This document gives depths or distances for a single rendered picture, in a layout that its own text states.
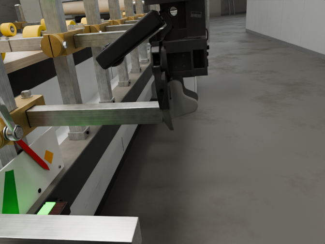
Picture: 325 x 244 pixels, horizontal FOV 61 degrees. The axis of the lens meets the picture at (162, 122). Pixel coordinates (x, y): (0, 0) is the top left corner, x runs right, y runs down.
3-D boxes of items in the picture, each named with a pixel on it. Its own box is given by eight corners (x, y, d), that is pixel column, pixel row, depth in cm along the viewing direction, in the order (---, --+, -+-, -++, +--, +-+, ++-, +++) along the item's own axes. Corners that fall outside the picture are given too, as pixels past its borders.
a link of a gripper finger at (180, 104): (199, 136, 44) (196, 79, 41) (163, 137, 45) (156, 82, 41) (199, 128, 47) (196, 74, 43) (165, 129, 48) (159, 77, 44)
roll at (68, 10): (183, 5, 282) (182, -8, 277) (182, 5, 270) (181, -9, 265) (51, 16, 302) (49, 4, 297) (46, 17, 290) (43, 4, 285)
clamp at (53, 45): (88, 48, 74) (84, 28, 72) (66, 57, 62) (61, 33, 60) (66, 49, 75) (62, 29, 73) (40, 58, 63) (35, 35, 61)
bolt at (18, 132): (58, 164, 55) (18, 121, 43) (55, 175, 53) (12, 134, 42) (49, 164, 55) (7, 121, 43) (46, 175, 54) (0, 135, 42)
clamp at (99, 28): (113, 37, 97) (111, 21, 95) (101, 42, 85) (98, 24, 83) (97, 38, 98) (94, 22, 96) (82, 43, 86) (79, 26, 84)
